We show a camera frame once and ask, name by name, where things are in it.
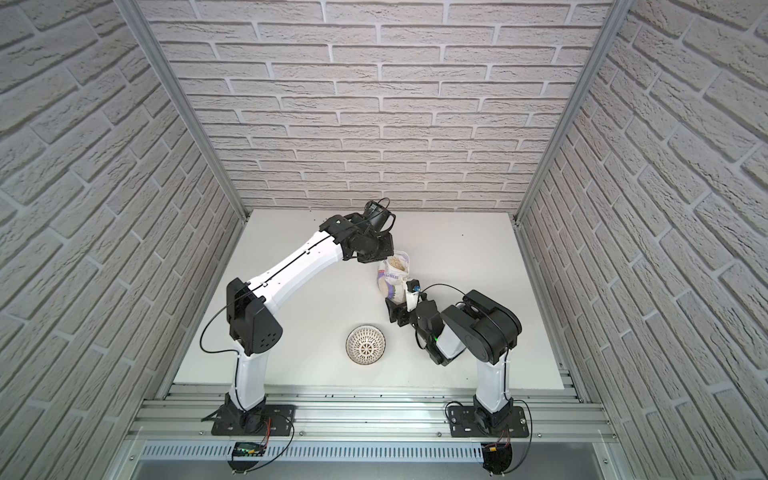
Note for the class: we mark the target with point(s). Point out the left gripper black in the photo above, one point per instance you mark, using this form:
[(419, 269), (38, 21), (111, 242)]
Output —
[(377, 244)]

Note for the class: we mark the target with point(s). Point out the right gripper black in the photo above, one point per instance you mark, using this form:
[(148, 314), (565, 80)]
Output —
[(400, 310)]

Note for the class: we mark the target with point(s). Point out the white oats bag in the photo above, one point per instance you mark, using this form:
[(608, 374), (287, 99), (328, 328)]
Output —
[(392, 275)]

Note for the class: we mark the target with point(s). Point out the patterned white breakfast bowl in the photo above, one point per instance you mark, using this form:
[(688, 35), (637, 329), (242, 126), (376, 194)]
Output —
[(365, 345)]

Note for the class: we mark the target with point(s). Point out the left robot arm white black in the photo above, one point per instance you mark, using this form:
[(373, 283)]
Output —
[(251, 306)]

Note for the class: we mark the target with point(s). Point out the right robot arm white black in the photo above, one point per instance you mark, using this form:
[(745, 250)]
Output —
[(478, 325)]

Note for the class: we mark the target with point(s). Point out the black round connector box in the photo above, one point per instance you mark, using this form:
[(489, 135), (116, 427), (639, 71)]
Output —
[(496, 457)]

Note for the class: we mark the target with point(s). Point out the green circuit board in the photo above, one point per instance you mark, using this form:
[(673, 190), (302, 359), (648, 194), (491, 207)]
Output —
[(248, 450)]

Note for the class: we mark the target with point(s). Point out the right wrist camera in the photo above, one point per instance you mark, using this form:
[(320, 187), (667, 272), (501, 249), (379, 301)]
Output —
[(412, 294)]

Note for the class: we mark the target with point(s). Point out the aluminium mounting rail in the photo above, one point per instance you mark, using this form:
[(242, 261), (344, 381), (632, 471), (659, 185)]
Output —
[(358, 414)]

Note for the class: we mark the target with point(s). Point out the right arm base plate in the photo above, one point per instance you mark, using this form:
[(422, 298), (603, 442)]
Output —
[(464, 423)]

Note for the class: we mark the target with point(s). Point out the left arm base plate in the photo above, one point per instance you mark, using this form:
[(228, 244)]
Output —
[(273, 420)]

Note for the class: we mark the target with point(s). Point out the left aluminium corner post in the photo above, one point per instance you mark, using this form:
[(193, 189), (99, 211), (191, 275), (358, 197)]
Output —
[(141, 30)]

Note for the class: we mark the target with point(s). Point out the aluminium corner post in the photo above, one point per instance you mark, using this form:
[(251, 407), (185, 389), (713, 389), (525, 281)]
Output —
[(605, 39), (141, 30)]

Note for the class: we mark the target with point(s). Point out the white slotted cable duct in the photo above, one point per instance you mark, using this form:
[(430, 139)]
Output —
[(316, 451)]

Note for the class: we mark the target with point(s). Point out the right aluminium corner post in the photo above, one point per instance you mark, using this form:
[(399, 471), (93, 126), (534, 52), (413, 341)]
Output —
[(605, 39)]

